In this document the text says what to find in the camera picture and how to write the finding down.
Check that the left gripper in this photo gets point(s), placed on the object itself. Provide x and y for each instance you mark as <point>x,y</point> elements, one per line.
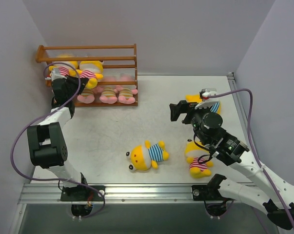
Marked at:
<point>70,84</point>

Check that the yellow plush blue stripes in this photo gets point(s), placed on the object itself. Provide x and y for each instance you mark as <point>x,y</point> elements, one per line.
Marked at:
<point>146,156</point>

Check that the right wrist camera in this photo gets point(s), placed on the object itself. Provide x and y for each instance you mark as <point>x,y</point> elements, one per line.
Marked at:
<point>207,97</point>

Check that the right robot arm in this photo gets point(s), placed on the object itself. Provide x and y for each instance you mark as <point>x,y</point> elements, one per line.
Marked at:
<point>272,194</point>

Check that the yellow plush red stripes front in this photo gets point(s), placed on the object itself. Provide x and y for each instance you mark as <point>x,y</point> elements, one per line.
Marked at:
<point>196,157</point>

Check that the aluminium right rail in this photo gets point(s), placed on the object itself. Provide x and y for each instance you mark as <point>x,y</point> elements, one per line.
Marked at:
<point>242,114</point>

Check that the yellow plush red stripes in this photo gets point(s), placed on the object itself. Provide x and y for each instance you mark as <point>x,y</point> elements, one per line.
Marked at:
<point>196,157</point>
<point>65,69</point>
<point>92,70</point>

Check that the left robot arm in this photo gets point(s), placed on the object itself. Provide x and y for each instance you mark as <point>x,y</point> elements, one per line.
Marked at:
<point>46,142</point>

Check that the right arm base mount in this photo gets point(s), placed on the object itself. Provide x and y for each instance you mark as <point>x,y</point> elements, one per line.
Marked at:
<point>200,193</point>

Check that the pink plush face-down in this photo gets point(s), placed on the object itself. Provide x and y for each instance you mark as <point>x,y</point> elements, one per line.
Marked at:
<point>87,96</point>

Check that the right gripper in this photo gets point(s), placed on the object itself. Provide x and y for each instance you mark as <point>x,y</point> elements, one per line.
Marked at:
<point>186,111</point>

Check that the pink plush orange stripes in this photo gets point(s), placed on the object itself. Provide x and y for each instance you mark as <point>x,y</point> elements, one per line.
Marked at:
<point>108,93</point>

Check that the wooden three-tier shelf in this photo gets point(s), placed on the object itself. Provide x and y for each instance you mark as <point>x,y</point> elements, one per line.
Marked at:
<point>111,70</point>

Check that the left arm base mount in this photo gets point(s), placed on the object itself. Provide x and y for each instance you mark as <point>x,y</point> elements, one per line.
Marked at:
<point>78,193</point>

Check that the yellow plush under pile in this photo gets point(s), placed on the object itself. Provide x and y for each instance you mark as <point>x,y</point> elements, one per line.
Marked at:
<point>195,99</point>

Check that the pink plush blue stripes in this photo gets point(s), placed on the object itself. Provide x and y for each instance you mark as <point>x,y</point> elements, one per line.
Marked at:
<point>126,93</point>

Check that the yellow plush red stripes top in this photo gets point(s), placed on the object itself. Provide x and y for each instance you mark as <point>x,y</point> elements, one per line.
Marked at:
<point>92,70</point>

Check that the aluminium rail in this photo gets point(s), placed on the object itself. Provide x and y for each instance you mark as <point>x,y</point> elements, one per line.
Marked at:
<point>242,114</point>
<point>40,193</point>

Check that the aluminium front rail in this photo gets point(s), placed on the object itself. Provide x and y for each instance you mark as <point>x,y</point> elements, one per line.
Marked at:
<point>40,193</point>

